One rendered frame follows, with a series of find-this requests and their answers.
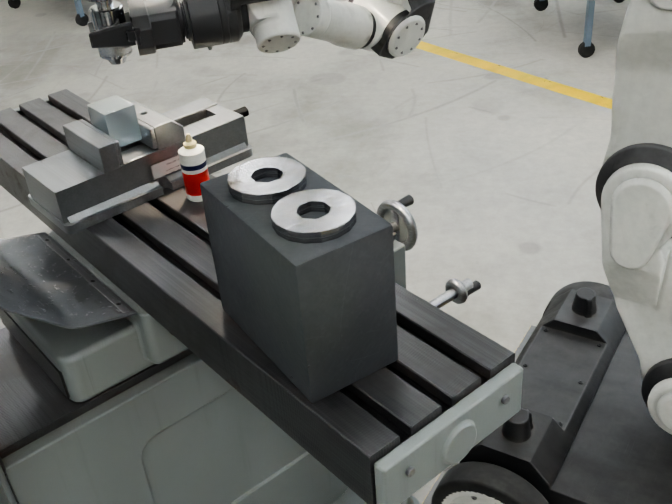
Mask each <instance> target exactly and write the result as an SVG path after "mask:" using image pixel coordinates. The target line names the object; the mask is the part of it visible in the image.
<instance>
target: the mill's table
mask: <svg viewBox="0 0 672 504"><path fill-rule="evenodd" d="M88 104H90V103H89V102H88V101H86V100H84V99H82V98H81V97H79V96H77V95H76V94H74V93H72V92H71V91H69V90H67V89H64V90H61V91H58V92H55V93H52V94H49V95H48V98H45V99H41V98H37V99H34V100H31V101H28V102H25V103H22V104H19V107H18V108H15V109H12V108H7V109H4V110H1V111H0V185H1V186H2V187H3V188H4V189H5V190H6V191H8V192H9V193H10V194H11V195H12V196H13V197H15V198H16V199H17V200H18V201H19V202H20V203H21V204H23V205H24V206H25V207H26V208H27V209H28V210H30V211H31V212H32V213H33V214H34V215H35V216H36V217H38V218H39V219H40V220H41V221H42V222H43V223H45V224H46V225H47V226H48V227H49V228H50V229H51V230H53V231H54V232H55V233H56V234H57V235H58V236H59V237H61V238H62V239H63V240H64V241H65V242H66V243H68V244H69V245H70V246H71V247H72V248H73V249H74V250H76V251H77V252H78V253H79V254H80V255H81V256H83V257H84V258H85V259H86V260H87V261H88V262H89V263H91V264H92V265H93V266H94V267H95V268H96V269H98V270H99V271H100V272H101V273H102V274H103V275H104V276H106V277H107V278H108V279H109V280H110V281H111V282H113V283H114V284H115V285H116V286H117V287H118V288H119V289H121V290H122V291H123V292H124V293H125V294H126V295H127V296H129V297H130V298H131V299H132V300H133V301H134V302H136V303H137V304H138V305H139V306H140V307H141V308H142V309H144V310H145V311H146V312H147V313H148V314H149V315H151V316H152V317H153V318H154V319H155V320H156V321H157V322H159V323H160V324H161V325H162V326H163V327H164V328H166V329H167V330H168V331H169V332H170V333H171V334H172V335H174V336H175V337H176V338H177V339H178V340H179V341H181V342H182V343H183V344H184V345H185V346H186V347H187V348H189V349H190V350H191V351H192V352H193V353H194V354H195V355H197V356H198V357H199V358H200V359H201V360H202V361H204V362H205V363H206V364H207V365H208V366H209V367H210V368H212V369H213V370H214V371H215V372H216V373H217V374H219V375H220V376H221V377H222V378H223V379H224V380H225V381H227V382H228V383H229V384H230V385H231V386H232V387H234V388H235V389H236V390H237V391H238V392H239V393H240V394H242V395H243V396H244V397H245V398H246V399H247V400H249V401H250V402H251V403H252V404H253V405H254V406H255V407H257V408H258V409H259V410H260V411H261V412H262V413H263V414H265V415H266V416H267V417H268V418H269V419H270V420H272V421H273V422H274V423H275V424H276V425H277V426H278V427H280V428H281V429H282V430H283V431H284V432H285V433H287V434H288V435H289V436H290V437H291V438H292V439H293V440H295V441H296V442H297V443H298V444H299V445H300V446H302V447H303V448H304V449H305V450H306V451H307V452H308V453H310V454H311V455H312V456H313V457H314V458H315V459H317V460H318V461H319V462H320V463H321V464H322V465H323V466H325V467H326V468H327V469H328V470H329V471H330V472H331V473H333V474H334V475H335V476H336V477H337V478H338V479H340V480H341V481H342V482H343V483H344V484H345V485H346V486H348V487H349V488H350V489H351V490H352V491H353V492H355V493H356V494H357V495H358V496H359V497H360V498H361V499H363V500H364V501H365V502H366V503H367V504H401V503H402V502H403V501H404V500H406V499H407V498H408V497H410V496H411V495H412V494H414V493H415V492H416V491H418V490H419V489H420V488H422V487H423V486H424V485H426V484H427V483H428V482H430V481H431V480H432V479H434V478H435V477H436V476H438V475H439V474H440V473H442V472H443V471H444V470H446V469H447V468H448V467H450V466H451V465H452V464H455V463H458V462H459V461H461V460H462V459H463V458H464V457H465V456H466V455H467V454H468V453H469V451H470V450H471V448H473V447H474V446H475V445H476V444H478V443H479V442H480V441H482V440H483V439H484V438H485V437H487V436H488V435H489V434H491V433H492V432H493V431H494V430H496V429H497V428H498V427H500V426H501V425H502V424H503V423H505V422H506V421H507V420H509V419H510V418H511V417H512V416H514V415H515V414H516V413H518V412H519V411H520V408H521V394H522V379H523V368H522V367H521V366H519V365H517V364H516V363H515V353H514V352H512V351H510V350H509V349H507V348H505V347H504V346H502V345H500V344H498V343H497V342H495V341H493V340H492V339H490V338H488V337H487V336H485V335H483V334H481V333H480V332H478V331H476V330H475V329H473V328H471V327H470V326H468V325H466V324H464V323H463V322H461V321H459V320H458V319H456V318H454V317H453V316H451V315H449V314H448V313H446V312H444V311H442V310H441V309H439V308H437V307H436V306H434V305H432V304H431V303H429V302H427V301H425V300H424V299H422V298H420V297H419V296H417V295H415V294H414V293H412V292H410V291H408V290H407V289H405V288H403V287H402V286H400V285H398V284H397V283H395V295H396V319H397V344H398V360H397V361H395V362H393V363H391V364H389V365H387V366H385V367H383V368H381V369H379V370H377V371H376V372H374V373H372V374H370V375H368V376H366V377H364V378H362V379H360V380H358V381H356V382H354V383H352V384H350V385H348V386H346V387H344V388H342V389H340V390H339V391H337V392H335V393H333V394H331V395H329V396H327V397H325V398H323V399H321V400H319V401H317V402H315V403H311V402H310V401H309V400H308V399H307V398H306V397H305V396H304V394H303V393H302V392H301V391H300V390H299V389H298V388H297V387H296V386H295V385H294V384H293V383H292V382H291V381H290V380H289V379H288V377H287V376H286V375H285V374H284V373H283V372H282V371H281V370H280V369H279V368H278V367H277V366H276V365H275V364H274V363H273V362H272V360H271V359H270V358H269V357H268V356H267V355H266V354H265V353H264V352H263V351H262V350H261V349H260V348H259V347H258V346H257V345H256V343H255V342H254V341H253V340H252V339H251V338H250V337H249V336H248V335H247V334H246V333H245V332H244V331H243V330H242V329H241V328H240V326H239V325H238V324H237V323H236V322H235V321H234V320H233V319H232V318H231V317H230V316H229V315H228V314H227V313H226V312H225V311H224V309H223V307H222V302H221V297H220V291H219V286H218V280H217V275H216V270H215V264H214V259H213V254H212V248H211V243H210V238H209V232H208V227H207V222H206V216H205V211H204V206H203V201H201V202H193V201H190V200H188V199H187V195H186V191H185V186H183V187H180V188H178V189H176V190H171V189H170V188H164V189H163V192H164V195H162V196H160V197H157V198H155V199H153V200H150V201H148V202H146V203H144V204H141V205H139V206H137V207H134V208H132V209H130V210H128V211H125V212H123V213H121V214H118V215H116V216H114V217H112V218H109V219H107V220H105V221H102V222H100V223H98V224H95V225H93V226H91V227H89V228H86V229H84V230H82V231H79V232H77V233H74V234H66V233H65V232H64V231H63V230H61V229H60V228H59V227H58V226H56V225H55V224H54V223H53V222H52V221H50V220H49V219H48V218H47V217H46V216H44V215H43V214H42V213H41V212H40V211H38V210H37V209H36V208H35V207H33V206H32V205H31V203H30V200H29V197H28V195H29V194H30V192H29V189H28V186H27V183H26V180H25V177H24V174H23V170H22V167H24V166H27V165H30V164H32V163H35V162H38V161H40V160H43V159H46V158H48V157H51V156H54V155H56V154H59V153H61V152H64V151H67V150H69V147H68V144H67V140H66V137H65V133H64V130H63V125H65V124H68V123H71V122H73V121H76V120H80V119H83V120H84V121H86V122H88V123H89V124H91V120H90V116H89V112H88V108H87V105H88ZM91 125H92V124H91Z"/></svg>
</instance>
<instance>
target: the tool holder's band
mask: <svg viewBox="0 0 672 504"><path fill-rule="evenodd" d="M123 11H124V9H123V5H122V4H121V3H120V2H117V1H113V6H111V7H109V8H97V6H96V4H94V5H92V6H91V7H90V8H89V14H90V17H92V18H97V19H102V18H110V17H114V16H117V15H120V14H121V13H123Z"/></svg>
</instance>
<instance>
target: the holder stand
mask: <svg viewBox="0 0 672 504"><path fill-rule="evenodd" d="M200 189H201V195H202V200H203V206H204V211H205V216H206V222H207V227H208V232H209V238H210V243H211V248H212V254H213V259H214V264H215V270H216V275H217V280H218V286H219V291H220V297H221V302H222V307H223V309H224V311H225V312H226V313H227V314H228V315H229V316H230V317H231V318H232V319H233V320H234V321H235V322H236V323H237V324H238V325H239V326H240V328H241V329H242V330H243V331H244V332H245V333H246V334H247V335H248V336H249V337H250V338H251V339H252V340H253V341H254V342H255V343H256V345H257V346H258V347H259V348H260V349H261V350H262V351H263V352H264V353H265V354H266V355H267V356H268V357H269V358H270V359H271V360H272V362H273V363H274V364H275V365H276V366H277V367H278V368H279V369H280V370H281V371H282V372H283V373H284V374H285V375H286V376H287V377H288V379H289V380H290V381H291V382H292V383H293V384H294V385H295V386H296V387H297V388H298V389H299V390H300V391H301V392H302V393H303V394H304V396H305V397H306V398H307V399H308V400H309V401H310V402H311V403H315V402H317V401H319V400H321V399H323V398H325V397H327V396H329V395H331V394H333V393H335V392H337V391H339V390H340V389H342V388H344V387H346V386H348V385H350V384H352V383H354V382H356V381H358V380H360V379H362V378H364V377H366V376H368V375H370V374H372V373H374V372H376V371H377V370H379V369H381V368H383V367H385V366H387V365H389V364H391V363H393V362H395V361H397V360H398V344H397V319H396V295H395V271H394V247H393V227H392V225H391V223H389V222H388V221H386V220H385V219H383V218H382V217H380V216H379V215H377V214H376V213H374V212H373V211H371V210H370V209H369V208H367V207H366V206H364V205H363V204H361V203H360V202H358V201H357V200H355V199H354V198H352V197H351V196H350V195H348V194H347V193H345V192H344V191H342V190H341V189H339V188H338V187H336V186H335V185H333V184H332V183H330V182H329V181H328V180H326V179H325V178H323V177H322V176H320V175H319V174H317V173H316V172H314V171H313V170H311V169H310V168H309V167H307V166H306V165H304V164H303V163H301V162H300V161H298V160H297V159H295V158H294V157H292V156H291V155H289V154H288V153H283V154H280V155H277V156H274V157H262V158H258V159H253V160H249V161H247V162H245V163H242V164H240V165H238V166H236V167H235V168H234V169H233V170H232V171H231V172H230V173H227V174H224V175H221V176H218V177H215V178H213V179H210V180H207V181H204V182H202V183H200Z"/></svg>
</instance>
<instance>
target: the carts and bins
mask: <svg viewBox="0 0 672 504"><path fill-rule="evenodd" d="M74 3H75V7H76V11H77V15H76V18H75V21H76V23H77V24H78V25H80V26H86V25H87V24H88V21H89V18H88V16H87V15H86V14H85V13H84V11H83V7H82V3H81V0H74ZM8 4H9V6H10V7H11V8H14V9H16V8H19V6H20V4H21V1H20V0H8ZM534 7H535V9H536V10H538V11H543V10H545V9H546V8H547V7H548V0H534ZM594 9H595V0H587V6H586V16H585V27H584V38H583V42H582V43H581V44H580V45H579V47H578V53H579V54H580V56H582V57H583V58H588V57H590V56H592V55H593V53H594V52H595V46H594V44H593V43H592V42H591V39H592V29H593V19H594Z"/></svg>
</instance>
